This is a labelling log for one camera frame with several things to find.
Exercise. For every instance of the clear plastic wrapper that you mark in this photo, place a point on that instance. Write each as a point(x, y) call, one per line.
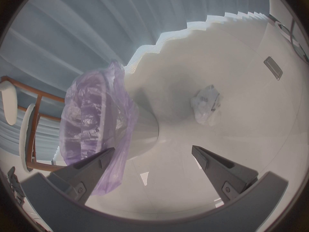
point(205, 105)

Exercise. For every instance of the pale blue curtain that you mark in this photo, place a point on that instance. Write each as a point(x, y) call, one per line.
point(96, 20)

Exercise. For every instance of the purple plastic bag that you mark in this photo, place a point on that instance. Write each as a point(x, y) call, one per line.
point(89, 110)

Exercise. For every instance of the white cushioned wooden chair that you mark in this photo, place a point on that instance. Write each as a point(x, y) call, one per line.
point(9, 100)

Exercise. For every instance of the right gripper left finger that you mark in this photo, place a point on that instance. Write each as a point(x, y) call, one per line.
point(79, 177)

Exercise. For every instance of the white trash bin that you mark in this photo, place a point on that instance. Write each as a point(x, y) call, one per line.
point(144, 129)

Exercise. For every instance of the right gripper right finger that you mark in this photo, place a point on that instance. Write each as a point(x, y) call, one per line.
point(227, 177)

